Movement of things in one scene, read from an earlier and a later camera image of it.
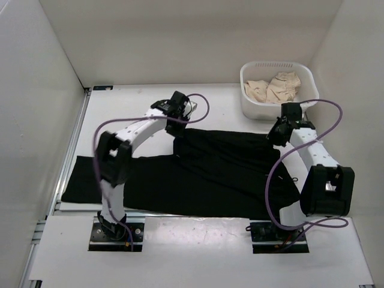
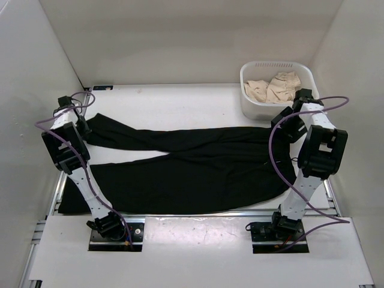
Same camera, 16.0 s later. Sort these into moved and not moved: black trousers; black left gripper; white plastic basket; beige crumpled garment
Moved: black trousers; black left gripper
Not moved: beige crumpled garment; white plastic basket
